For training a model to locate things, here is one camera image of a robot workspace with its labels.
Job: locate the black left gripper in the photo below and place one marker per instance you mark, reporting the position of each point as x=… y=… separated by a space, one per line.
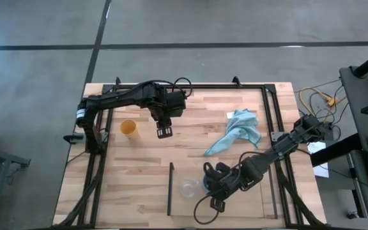
x=162 y=116

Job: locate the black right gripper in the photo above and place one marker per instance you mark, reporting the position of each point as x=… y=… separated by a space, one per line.
x=227 y=183

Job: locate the blue ceramic mug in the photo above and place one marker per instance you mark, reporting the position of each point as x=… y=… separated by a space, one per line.
x=205 y=185

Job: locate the clear glass cup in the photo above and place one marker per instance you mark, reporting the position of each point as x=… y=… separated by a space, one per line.
x=188 y=189

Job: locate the yellow plastic cup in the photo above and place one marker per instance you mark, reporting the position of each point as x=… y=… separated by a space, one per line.
x=128 y=127

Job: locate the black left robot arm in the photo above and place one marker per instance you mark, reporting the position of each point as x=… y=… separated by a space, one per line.
x=123 y=96

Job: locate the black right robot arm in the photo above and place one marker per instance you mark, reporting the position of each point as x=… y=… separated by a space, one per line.
x=283 y=147

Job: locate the light blue cloth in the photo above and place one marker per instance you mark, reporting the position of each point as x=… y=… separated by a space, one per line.
x=238 y=131

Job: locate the white paper tag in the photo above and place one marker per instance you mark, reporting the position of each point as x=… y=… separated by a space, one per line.
x=230 y=115

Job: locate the grey metal plate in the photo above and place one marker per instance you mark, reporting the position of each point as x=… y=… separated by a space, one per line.
x=276 y=136

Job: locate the white paper sheet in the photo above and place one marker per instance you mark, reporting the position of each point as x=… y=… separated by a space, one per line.
x=319 y=150

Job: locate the black slanted bar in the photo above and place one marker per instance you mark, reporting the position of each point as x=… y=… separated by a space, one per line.
x=334 y=151

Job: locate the grey metal side table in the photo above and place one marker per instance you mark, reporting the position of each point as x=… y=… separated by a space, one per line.
x=2 y=156

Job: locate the grey desk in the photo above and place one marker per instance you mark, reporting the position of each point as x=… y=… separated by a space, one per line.
x=356 y=96

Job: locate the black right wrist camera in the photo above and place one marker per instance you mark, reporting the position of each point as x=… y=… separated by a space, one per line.
x=217 y=205

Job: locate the black metal table frame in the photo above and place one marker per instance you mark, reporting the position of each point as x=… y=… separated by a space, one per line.
x=219 y=86

